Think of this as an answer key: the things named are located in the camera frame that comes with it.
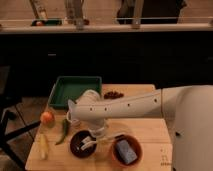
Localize dark grape bunch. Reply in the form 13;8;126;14
104;91;124;99

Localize green plastic tray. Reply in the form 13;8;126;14
49;76;102;110

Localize dark chair frame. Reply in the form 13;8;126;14
0;65;42;169

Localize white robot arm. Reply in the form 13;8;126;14
68;85;213;171

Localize white cup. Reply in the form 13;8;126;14
66;112;81;127

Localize yellow corn cob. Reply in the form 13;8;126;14
40;134;49;160

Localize grey-blue sponge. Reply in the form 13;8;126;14
116;140;137;164

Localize purple bowl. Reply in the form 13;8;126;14
70;130;97;158

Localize small green background tray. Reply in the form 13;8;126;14
31;19;62;26

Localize green chili pepper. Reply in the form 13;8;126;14
55;119;70;145

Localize red orange apple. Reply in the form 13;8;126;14
40;111;54;125

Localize orange bowl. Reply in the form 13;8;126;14
109;134;143;168

